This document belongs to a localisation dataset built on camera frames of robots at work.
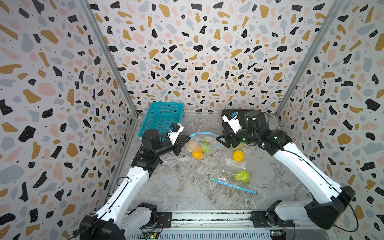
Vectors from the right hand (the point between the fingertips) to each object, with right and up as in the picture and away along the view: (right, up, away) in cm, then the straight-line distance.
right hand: (221, 135), depth 70 cm
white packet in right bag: (+10, -19, +25) cm, 33 cm away
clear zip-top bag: (-10, -8, +27) cm, 30 cm away
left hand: (-15, -1, +2) cm, 16 cm away
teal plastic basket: (-42, +13, +50) cm, 67 cm away
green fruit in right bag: (+14, -9, +24) cm, 29 cm away
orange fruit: (-12, -13, +22) cm, 28 cm away
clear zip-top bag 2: (+11, -22, +22) cm, 33 cm away
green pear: (-8, -10, +25) cm, 28 cm away
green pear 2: (+14, -24, +13) cm, 30 cm away
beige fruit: (-16, -8, +27) cm, 32 cm away
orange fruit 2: (+13, -14, +22) cm, 29 cm away
